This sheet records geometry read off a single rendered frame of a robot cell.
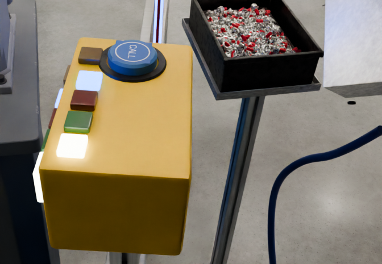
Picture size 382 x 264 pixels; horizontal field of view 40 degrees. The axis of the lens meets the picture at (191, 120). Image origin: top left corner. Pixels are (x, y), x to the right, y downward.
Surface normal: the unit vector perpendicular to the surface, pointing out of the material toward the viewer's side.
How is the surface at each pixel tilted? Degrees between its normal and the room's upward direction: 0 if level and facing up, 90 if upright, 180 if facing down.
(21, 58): 0
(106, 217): 90
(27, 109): 0
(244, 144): 90
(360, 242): 0
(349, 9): 55
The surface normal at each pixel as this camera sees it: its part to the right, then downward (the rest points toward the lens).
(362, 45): -0.62, -0.16
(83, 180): -0.01, 0.66
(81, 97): 0.08, -0.75
